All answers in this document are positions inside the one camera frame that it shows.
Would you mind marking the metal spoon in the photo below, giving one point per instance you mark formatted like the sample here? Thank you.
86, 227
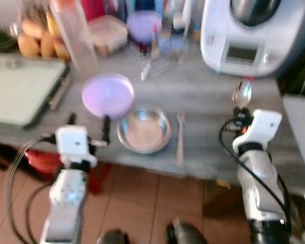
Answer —
242, 94

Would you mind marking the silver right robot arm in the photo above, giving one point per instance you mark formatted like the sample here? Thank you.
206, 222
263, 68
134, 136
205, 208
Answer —
262, 188

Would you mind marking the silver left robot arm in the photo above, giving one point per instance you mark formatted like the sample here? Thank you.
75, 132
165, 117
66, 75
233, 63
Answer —
66, 203

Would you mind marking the purple plastic bowl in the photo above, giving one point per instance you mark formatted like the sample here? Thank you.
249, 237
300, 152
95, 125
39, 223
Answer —
108, 95

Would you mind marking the stainless steel bowl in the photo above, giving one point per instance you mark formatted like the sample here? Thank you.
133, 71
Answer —
144, 130

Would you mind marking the red plastic stool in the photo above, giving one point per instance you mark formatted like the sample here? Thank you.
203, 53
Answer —
46, 161

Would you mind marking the pale green tray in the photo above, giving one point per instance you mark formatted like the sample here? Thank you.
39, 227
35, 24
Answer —
20, 89

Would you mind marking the grey cabinet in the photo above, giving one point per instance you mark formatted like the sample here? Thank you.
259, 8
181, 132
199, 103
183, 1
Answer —
301, 137

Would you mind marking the metal fork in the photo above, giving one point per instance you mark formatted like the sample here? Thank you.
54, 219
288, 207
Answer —
180, 137

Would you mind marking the white kitchen appliance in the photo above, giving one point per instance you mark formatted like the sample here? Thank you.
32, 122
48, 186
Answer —
254, 46

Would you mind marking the loose metal cutlery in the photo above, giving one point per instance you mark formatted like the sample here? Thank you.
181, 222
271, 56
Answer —
152, 66

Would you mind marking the tall clear plastic container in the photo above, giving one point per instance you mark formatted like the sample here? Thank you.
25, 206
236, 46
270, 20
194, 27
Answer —
76, 35

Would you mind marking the pile of orange fruit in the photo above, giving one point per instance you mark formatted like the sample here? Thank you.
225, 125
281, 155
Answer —
38, 40

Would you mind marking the clear lidded food box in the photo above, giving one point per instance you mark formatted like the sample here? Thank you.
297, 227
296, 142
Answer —
109, 33

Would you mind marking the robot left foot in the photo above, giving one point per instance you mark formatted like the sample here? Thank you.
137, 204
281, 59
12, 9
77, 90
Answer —
113, 237

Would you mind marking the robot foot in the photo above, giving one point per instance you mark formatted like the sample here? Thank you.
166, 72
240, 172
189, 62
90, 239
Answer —
185, 234
113, 237

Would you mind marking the dark green dish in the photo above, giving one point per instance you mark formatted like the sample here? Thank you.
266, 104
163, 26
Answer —
1, 40

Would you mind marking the clear glass cup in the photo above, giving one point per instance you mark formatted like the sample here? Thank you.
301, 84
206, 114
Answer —
172, 40

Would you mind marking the purple lidded bowl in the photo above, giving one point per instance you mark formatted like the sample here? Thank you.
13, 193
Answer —
144, 25

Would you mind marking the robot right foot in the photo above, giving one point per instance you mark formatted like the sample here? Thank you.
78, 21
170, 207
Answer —
185, 234

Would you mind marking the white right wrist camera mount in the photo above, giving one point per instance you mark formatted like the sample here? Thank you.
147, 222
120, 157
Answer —
262, 127

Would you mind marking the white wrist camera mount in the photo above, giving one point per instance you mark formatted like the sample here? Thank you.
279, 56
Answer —
73, 142
262, 127

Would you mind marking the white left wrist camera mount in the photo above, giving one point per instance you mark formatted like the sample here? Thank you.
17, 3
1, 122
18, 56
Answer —
73, 142

